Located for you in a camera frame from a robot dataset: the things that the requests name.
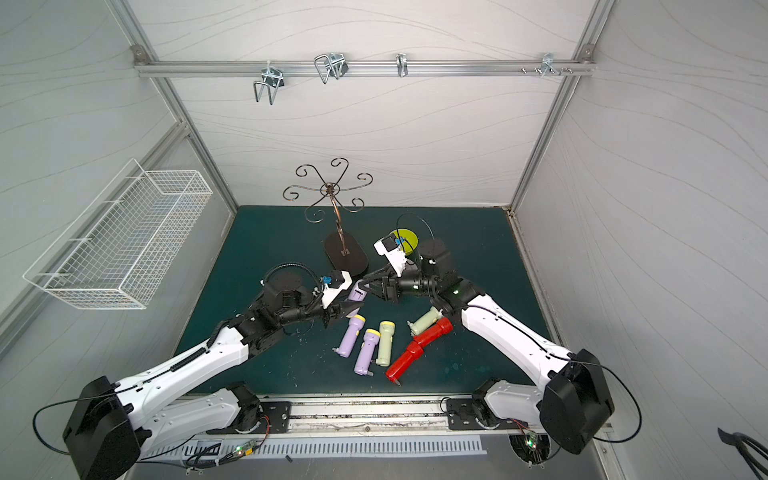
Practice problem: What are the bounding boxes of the purple flashlight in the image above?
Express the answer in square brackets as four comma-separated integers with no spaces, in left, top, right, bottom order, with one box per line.
[333,314,366,358]
[347,281,368,302]
[354,329,381,376]

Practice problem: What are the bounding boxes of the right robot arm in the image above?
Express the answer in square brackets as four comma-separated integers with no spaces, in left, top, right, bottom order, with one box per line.
[359,234,615,454]

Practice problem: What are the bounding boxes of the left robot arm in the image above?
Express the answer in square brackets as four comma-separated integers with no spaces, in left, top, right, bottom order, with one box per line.
[62,270,361,479]

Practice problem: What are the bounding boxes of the pale green flashlight middle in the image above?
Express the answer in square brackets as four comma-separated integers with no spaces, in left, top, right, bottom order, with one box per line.
[375,321,396,367]

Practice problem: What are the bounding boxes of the pale green flashlight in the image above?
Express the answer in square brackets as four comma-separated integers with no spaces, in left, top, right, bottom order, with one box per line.
[375,321,396,367]
[407,306,443,337]

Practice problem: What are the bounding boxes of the pale green flashlight right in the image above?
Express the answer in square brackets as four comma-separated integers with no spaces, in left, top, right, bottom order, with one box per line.
[407,306,443,337]

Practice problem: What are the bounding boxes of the red flashlight upper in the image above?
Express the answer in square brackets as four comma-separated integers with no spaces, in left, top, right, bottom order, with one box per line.
[414,317,454,348]

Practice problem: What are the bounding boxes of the red flashlight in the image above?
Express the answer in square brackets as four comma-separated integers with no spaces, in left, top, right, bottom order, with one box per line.
[386,341,424,385]
[414,317,454,348]

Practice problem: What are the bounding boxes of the red flashlight lower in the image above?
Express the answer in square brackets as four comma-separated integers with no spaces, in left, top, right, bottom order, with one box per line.
[386,341,424,385]

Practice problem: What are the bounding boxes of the lime green bowl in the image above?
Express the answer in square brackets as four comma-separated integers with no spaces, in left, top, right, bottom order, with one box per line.
[391,228,419,256]

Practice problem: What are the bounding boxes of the small metal hook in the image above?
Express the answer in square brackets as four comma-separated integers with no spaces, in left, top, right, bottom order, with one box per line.
[395,53,408,78]

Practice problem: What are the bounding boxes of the metal double hook middle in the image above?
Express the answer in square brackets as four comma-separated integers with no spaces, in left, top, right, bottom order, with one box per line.
[313,53,349,84]

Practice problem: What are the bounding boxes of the metal double hook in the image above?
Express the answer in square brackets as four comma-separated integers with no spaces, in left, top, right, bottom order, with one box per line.
[313,53,349,84]
[253,66,285,105]

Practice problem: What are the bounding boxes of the metal double hook left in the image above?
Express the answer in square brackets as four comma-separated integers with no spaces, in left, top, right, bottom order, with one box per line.
[253,66,285,105]

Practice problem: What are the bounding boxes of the metal hook right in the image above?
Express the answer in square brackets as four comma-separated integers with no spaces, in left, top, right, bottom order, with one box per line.
[520,53,572,77]

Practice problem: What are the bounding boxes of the black object at corner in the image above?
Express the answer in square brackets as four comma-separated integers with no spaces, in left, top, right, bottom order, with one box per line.
[717,428,768,480]

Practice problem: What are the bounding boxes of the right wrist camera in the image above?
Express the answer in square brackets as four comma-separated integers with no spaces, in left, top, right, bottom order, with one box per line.
[374,234,407,277]

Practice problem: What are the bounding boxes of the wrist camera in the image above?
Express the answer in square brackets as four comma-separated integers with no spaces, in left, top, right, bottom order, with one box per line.
[321,270,352,309]
[374,234,407,277]

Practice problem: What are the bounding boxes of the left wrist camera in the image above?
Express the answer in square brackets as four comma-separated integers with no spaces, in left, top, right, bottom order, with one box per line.
[321,270,352,309]

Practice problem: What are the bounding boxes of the copper wire jewelry stand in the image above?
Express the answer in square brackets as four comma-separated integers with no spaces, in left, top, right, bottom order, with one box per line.
[282,157,374,280]

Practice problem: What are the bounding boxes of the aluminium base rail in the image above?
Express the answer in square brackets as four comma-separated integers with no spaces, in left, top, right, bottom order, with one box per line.
[119,392,613,442]

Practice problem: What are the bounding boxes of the white wire basket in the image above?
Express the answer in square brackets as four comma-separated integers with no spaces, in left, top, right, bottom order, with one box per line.
[22,159,212,310]

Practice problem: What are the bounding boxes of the aluminium top rail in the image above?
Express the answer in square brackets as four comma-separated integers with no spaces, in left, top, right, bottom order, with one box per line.
[134,57,597,79]

